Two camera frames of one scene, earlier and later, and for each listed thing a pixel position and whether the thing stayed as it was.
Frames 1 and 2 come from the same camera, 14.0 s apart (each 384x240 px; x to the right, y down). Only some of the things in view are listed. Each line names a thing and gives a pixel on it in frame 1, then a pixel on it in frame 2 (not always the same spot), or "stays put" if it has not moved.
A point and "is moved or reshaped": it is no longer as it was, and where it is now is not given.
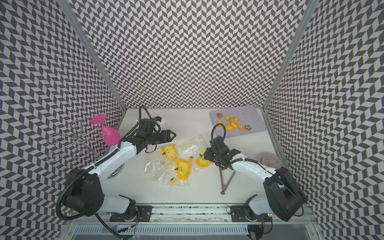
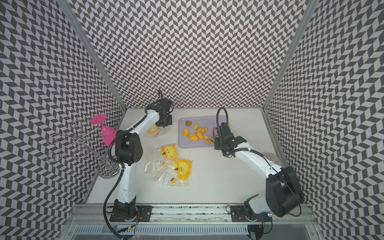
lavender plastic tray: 248,115 -> 195,132
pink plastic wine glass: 110,135 stays put
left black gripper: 166,138 -> 169,122
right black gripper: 208,154 -> 217,141
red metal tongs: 223,186 -> 212,138
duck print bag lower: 172,171 stays put
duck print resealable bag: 194,148 is moved or reshaped
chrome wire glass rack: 80,143 stays put
